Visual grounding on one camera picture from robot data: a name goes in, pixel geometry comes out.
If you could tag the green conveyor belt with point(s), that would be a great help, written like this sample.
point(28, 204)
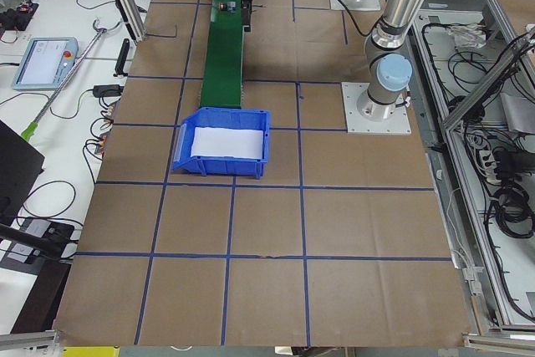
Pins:
point(222, 80)

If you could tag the left blue plastic bin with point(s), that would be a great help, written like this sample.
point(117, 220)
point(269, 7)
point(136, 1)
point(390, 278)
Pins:
point(237, 119)

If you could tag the white foam pad left bin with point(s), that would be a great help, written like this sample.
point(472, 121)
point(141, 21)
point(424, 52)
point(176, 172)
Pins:
point(223, 142)

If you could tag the black power adapter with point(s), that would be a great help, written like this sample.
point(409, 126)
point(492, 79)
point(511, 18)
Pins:
point(107, 90)

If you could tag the teach pendant tablet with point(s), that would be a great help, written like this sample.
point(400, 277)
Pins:
point(45, 63)

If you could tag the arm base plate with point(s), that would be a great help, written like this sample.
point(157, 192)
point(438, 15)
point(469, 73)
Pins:
point(364, 116)

